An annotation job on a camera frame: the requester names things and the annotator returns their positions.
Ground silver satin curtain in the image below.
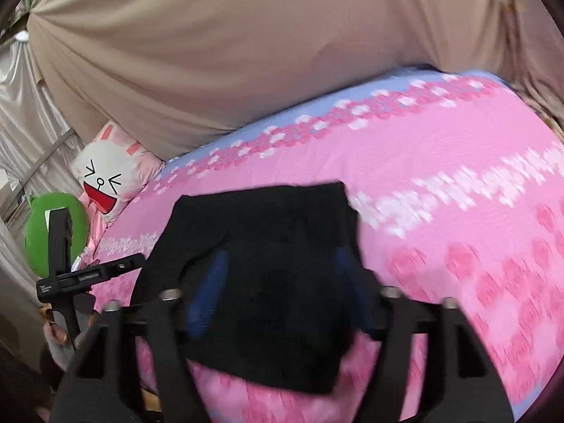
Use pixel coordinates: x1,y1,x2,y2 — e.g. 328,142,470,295
0,31,86,216

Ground pink rose bedsheet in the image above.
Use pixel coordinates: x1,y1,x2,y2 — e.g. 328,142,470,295
86,68,564,423

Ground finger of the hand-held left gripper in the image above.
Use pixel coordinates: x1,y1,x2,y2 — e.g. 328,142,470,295
106,253,147,277

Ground black pants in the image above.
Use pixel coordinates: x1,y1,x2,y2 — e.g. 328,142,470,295
132,180,380,395

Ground green plush toy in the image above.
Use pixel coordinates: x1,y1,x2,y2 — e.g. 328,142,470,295
24,191,91,276

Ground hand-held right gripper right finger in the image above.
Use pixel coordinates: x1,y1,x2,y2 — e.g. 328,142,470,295
332,247,514,423

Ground beige cloth drape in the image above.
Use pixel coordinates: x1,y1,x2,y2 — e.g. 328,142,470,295
24,0,529,161

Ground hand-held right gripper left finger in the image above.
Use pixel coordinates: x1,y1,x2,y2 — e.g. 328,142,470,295
50,249,230,423

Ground person's left hand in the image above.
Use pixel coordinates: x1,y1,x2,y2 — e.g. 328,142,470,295
42,306,100,362

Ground white bunny face pillow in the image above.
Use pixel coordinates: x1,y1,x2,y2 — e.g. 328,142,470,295
73,121,166,225

